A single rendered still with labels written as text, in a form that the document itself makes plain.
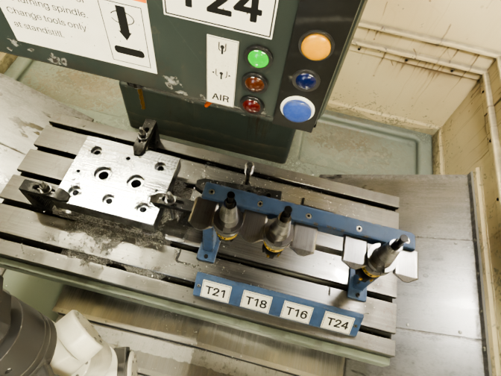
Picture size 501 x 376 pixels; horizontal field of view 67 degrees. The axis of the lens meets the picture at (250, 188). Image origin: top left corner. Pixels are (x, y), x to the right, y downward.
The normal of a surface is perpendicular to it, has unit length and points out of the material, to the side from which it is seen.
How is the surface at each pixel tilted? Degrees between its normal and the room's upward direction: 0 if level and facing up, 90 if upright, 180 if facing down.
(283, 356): 7
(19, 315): 16
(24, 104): 24
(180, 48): 90
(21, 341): 75
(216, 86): 90
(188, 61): 90
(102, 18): 90
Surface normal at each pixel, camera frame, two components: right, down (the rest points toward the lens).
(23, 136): 0.48, -0.36
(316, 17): -0.22, 0.83
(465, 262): -0.33, -0.55
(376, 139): 0.10, -0.51
